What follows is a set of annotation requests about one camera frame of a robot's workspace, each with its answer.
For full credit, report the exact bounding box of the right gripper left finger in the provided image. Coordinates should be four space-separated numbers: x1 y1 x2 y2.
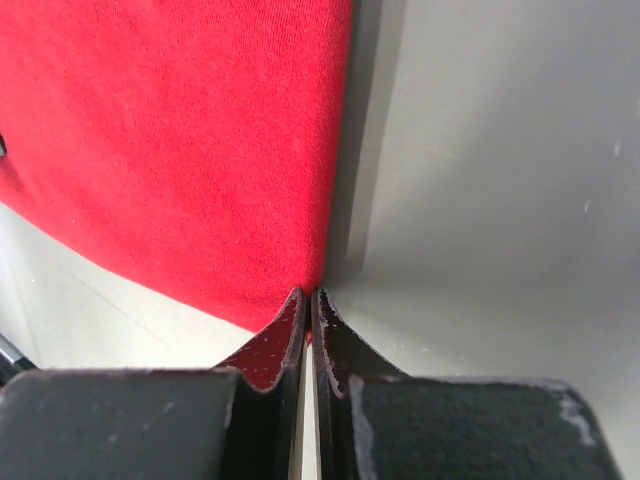
1 289 306 479

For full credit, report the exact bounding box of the red t shirt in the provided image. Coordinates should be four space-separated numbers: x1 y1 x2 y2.
1 1 353 332

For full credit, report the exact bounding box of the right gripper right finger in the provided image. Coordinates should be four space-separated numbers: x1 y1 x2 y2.
310 289 620 479

